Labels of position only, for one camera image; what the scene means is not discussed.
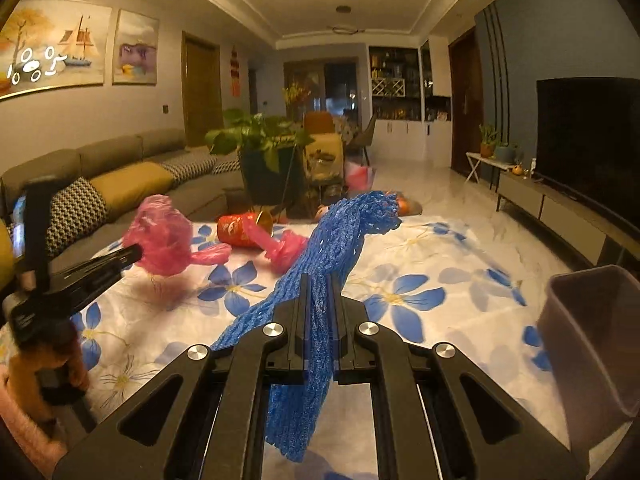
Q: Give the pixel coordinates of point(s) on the small black white patterned cushion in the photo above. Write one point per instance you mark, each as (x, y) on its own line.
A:
(192, 165)
(226, 166)

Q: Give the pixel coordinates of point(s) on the large black white patterned cushion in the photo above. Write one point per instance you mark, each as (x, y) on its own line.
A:
(80, 210)

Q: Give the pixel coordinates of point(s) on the sailboat painting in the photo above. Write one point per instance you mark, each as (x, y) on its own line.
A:
(75, 45)

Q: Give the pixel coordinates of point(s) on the yellow flower bouquet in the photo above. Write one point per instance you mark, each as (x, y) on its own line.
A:
(296, 94)

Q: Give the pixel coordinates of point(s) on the small purple landscape painting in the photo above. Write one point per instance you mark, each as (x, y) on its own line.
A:
(136, 47)

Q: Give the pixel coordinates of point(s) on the orange toy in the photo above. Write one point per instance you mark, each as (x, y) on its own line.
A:
(409, 205)

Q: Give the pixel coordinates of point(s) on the orange chair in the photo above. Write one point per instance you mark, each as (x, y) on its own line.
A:
(318, 122)

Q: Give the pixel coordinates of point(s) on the glass jar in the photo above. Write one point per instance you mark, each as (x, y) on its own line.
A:
(323, 165)

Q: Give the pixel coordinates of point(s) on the white side table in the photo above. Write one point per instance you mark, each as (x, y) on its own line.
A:
(480, 159)

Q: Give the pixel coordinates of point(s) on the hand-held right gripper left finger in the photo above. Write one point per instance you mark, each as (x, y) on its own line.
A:
(299, 320)

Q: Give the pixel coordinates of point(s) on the large potted green plant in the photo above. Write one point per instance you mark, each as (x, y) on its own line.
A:
(270, 175)

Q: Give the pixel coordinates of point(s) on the yellow cushion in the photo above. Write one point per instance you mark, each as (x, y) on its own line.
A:
(130, 187)

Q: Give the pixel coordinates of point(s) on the black television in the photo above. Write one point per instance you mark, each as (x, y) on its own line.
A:
(590, 135)

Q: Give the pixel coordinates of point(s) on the grey television cabinet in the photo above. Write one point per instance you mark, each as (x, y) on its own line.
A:
(560, 210)

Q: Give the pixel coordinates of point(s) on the grey sofa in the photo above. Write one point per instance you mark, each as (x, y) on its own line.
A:
(110, 152)

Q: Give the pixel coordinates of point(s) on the red wall decoration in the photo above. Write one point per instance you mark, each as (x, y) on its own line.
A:
(234, 72)

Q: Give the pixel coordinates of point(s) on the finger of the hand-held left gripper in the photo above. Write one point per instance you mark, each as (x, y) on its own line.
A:
(95, 277)

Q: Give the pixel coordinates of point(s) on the person's left forearm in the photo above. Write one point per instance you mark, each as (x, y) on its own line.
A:
(25, 440)

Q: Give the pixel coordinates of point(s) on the blue floral blanket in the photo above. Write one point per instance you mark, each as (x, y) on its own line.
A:
(440, 260)

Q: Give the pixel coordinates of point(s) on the plant in blue pot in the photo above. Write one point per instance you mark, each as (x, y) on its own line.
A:
(506, 152)

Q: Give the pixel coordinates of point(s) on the grey plastic bin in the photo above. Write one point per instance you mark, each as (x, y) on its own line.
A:
(590, 340)

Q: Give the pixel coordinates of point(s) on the person's left hand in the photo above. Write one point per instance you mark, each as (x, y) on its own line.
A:
(30, 365)

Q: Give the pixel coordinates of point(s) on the plant in orange pot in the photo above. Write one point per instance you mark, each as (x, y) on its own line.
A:
(487, 147)

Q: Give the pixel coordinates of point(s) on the small orange fruit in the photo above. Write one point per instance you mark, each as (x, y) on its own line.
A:
(517, 170)

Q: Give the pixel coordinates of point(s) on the light wooden door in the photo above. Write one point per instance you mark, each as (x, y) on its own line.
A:
(201, 85)

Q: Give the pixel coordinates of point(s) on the pink white shopping bag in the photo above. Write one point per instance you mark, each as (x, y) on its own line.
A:
(360, 178)

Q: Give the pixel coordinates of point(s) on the dark wooden door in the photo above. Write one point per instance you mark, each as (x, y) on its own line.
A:
(465, 110)

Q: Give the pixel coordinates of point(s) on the blue foam net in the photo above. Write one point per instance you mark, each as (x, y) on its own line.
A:
(340, 240)

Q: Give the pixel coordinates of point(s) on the grey dining chair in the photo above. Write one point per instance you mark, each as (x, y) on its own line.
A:
(366, 135)

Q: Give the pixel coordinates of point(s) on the red paper cup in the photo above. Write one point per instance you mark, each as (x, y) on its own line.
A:
(240, 230)

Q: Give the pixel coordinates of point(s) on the yellow seat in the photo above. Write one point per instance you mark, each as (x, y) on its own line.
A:
(327, 144)

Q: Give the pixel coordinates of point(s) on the pink plastic bag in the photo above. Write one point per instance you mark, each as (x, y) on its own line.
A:
(157, 232)
(285, 252)

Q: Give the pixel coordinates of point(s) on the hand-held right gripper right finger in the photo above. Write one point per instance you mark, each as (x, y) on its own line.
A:
(344, 330)

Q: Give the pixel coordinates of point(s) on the white display cabinet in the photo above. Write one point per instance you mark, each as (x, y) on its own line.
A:
(405, 135)

